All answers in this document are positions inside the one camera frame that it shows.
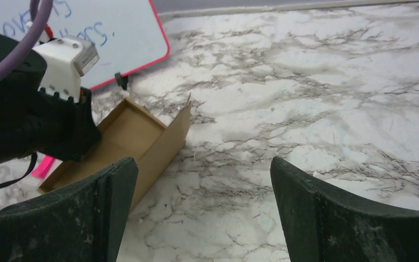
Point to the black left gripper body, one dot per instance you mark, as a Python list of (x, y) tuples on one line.
[(33, 121)]

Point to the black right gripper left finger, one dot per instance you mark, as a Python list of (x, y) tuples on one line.
[(82, 221)]

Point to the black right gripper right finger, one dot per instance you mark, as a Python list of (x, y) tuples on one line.
[(322, 222)]

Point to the brown cardboard box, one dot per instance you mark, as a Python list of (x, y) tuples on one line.
[(128, 131)]

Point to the pink marker pen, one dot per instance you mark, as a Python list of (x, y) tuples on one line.
[(42, 170)]

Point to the pink framed whiteboard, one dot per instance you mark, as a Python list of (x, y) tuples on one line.
[(127, 33)]

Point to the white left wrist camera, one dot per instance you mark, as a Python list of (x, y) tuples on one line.
[(68, 59)]

